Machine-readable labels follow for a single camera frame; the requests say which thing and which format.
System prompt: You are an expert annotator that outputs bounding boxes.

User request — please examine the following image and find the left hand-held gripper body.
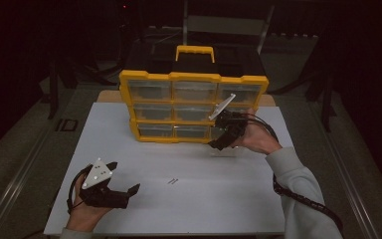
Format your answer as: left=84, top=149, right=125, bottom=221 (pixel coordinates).
left=79, top=157, right=130, bottom=210

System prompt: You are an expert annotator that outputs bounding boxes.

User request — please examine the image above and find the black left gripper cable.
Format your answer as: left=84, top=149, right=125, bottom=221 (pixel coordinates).
left=66, top=163, right=96, bottom=214

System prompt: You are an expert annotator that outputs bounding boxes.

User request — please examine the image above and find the clear plastic drawer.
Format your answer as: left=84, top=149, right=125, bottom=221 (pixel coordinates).
left=209, top=126, right=238, bottom=157

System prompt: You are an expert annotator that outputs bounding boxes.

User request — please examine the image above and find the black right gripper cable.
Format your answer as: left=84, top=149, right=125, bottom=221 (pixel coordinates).
left=240, top=112, right=344, bottom=235

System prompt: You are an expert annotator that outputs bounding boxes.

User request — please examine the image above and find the yellow parts organizer cabinet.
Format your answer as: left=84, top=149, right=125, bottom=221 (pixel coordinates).
left=118, top=45, right=270, bottom=144

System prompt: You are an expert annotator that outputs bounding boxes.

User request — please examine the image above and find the metal floor rail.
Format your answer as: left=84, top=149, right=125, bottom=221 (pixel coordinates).
left=0, top=128, right=53, bottom=239
left=309, top=99, right=382, bottom=239

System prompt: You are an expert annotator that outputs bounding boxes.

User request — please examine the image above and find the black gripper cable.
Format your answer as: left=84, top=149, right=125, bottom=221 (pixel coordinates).
left=240, top=112, right=344, bottom=235
left=66, top=163, right=96, bottom=214

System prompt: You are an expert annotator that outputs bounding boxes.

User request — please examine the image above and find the person's left hand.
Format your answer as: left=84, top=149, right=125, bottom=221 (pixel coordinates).
left=66, top=173, right=113, bottom=233

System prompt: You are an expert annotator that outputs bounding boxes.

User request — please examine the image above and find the person's right hand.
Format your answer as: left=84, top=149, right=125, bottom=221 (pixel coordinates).
left=233, top=109, right=283, bottom=155

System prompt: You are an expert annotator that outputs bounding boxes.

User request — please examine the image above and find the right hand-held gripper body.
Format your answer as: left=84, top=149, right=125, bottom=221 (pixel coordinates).
left=208, top=93, right=249, bottom=142

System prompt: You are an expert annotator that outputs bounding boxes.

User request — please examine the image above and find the grid of clear drawers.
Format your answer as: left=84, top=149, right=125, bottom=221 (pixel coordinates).
left=127, top=79, right=263, bottom=138

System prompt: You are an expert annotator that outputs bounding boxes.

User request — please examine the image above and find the black stand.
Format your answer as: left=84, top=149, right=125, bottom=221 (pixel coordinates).
left=44, top=56, right=81, bottom=120
left=306, top=59, right=337, bottom=133

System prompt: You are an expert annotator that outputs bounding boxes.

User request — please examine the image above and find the grey metal frame stand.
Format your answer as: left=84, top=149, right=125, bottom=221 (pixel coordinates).
left=181, top=0, right=277, bottom=56

